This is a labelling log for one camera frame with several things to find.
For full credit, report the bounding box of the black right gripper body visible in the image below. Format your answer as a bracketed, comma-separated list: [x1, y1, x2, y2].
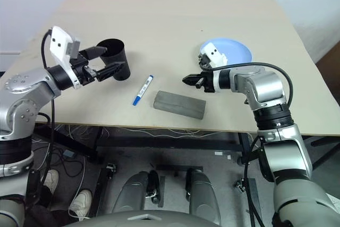
[195, 54, 215, 94]

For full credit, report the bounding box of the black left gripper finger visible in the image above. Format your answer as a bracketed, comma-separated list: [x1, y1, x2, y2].
[79, 47, 107, 60]
[96, 61, 125, 82]

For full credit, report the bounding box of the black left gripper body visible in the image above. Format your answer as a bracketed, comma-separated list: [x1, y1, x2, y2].
[70, 56, 98, 86]

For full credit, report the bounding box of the black cup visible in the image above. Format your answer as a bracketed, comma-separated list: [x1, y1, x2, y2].
[97, 38, 131, 81]

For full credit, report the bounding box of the grey glasses case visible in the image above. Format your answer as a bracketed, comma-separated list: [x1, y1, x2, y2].
[153, 90, 207, 120]

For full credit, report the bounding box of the white marker blue cap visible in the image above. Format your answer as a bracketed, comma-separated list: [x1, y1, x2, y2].
[132, 74, 155, 106]

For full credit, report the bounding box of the light blue plate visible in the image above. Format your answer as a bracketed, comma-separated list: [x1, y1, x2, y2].
[199, 37, 252, 66]

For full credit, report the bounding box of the black caster wheel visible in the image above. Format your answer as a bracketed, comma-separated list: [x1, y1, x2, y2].
[233, 178, 247, 193]
[106, 162, 117, 180]

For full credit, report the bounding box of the grey robot right leg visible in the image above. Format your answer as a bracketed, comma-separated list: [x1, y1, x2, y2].
[185, 170, 222, 225]

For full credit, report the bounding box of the grey robot leg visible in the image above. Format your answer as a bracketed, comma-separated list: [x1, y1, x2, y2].
[185, 170, 222, 225]
[113, 171, 149, 213]

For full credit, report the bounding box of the white shoe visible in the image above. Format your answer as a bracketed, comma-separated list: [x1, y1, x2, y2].
[42, 169, 60, 193]
[69, 189, 93, 216]

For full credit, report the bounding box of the grey robot left leg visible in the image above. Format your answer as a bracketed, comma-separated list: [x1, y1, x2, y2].
[113, 171, 149, 213]

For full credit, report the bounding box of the dark trouser leg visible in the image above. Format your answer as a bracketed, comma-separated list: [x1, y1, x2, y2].
[26, 184, 72, 227]

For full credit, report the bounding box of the grey robot torso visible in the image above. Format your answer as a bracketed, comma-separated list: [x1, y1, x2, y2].
[63, 209, 221, 227]

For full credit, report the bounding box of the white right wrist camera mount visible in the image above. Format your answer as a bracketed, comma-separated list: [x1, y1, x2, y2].
[199, 43, 228, 91]

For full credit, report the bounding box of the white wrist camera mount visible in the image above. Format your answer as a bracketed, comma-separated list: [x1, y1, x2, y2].
[49, 26, 81, 90]
[199, 43, 228, 91]

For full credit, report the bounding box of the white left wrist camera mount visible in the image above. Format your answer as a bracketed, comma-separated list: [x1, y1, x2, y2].
[49, 26, 81, 90]

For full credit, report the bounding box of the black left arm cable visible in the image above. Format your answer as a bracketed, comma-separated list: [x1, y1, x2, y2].
[41, 29, 57, 185]

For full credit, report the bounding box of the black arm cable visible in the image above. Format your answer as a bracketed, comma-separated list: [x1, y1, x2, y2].
[211, 62, 294, 227]
[41, 29, 57, 185]

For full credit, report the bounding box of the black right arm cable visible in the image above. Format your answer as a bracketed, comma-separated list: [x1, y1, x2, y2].
[211, 62, 294, 227]

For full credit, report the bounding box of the white wire bundle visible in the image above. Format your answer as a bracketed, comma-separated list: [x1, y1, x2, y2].
[66, 125, 202, 139]

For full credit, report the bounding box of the black metal table frame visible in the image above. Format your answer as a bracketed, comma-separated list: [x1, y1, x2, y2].
[31, 124, 340, 171]

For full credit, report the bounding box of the black floor cable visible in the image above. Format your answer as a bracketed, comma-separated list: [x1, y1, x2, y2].
[52, 152, 86, 179]

